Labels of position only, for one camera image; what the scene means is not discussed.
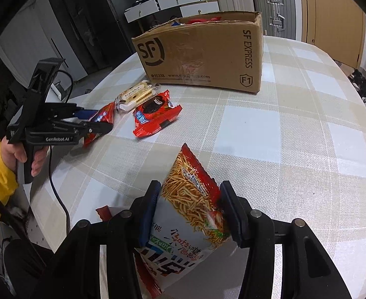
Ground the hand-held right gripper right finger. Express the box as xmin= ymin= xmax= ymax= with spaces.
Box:
xmin=219 ymin=180 xmax=352 ymax=299

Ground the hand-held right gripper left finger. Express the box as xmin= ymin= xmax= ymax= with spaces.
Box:
xmin=38 ymin=180 xmax=162 ymax=299

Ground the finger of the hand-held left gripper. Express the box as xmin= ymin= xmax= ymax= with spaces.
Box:
xmin=72 ymin=104 xmax=100 ymax=119
xmin=77 ymin=121 xmax=113 ymax=138

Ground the small red snack packet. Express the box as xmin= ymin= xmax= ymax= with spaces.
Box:
xmin=83 ymin=102 xmax=116 ymax=148

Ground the red white noodle snack packet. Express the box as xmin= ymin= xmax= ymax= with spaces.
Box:
xmin=134 ymin=143 xmax=233 ymax=299

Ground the brown cardboard box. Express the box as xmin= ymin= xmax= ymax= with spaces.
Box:
xmin=131 ymin=11 xmax=264 ymax=94

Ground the person's left hand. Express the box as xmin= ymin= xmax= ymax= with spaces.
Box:
xmin=0 ymin=137 xmax=48 ymax=177

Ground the red packet corner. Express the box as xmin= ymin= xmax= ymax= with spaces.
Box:
xmin=96 ymin=206 xmax=116 ymax=222

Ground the cream biscuit packet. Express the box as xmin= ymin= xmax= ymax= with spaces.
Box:
xmin=115 ymin=80 xmax=162 ymax=113

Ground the red cookie packet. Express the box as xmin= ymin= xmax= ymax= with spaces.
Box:
xmin=132 ymin=90 xmax=183 ymax=138

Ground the tall black cabinet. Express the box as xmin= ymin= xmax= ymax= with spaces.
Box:
xmin=44 ymin=0 xmax=109 ymax=78

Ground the white drawer desk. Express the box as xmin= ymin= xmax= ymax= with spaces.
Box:
xmin=124 ymin=0 xmax=220 ymax=24

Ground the pile of shoes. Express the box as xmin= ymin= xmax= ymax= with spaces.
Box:
xmin=347 ymin=69 xmax=366 ymax=125

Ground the silver ribbed suitcase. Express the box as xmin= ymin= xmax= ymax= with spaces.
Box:
xmin=252 ymin=0 xmax=296 ymax=40

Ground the wooden door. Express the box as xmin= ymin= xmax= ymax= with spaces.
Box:
xmin=298 ymin=0 xmax=366 ymax=69

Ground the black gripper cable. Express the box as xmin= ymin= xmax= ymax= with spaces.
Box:
xmin=47 ymin=69 xmax=75 ymax=235

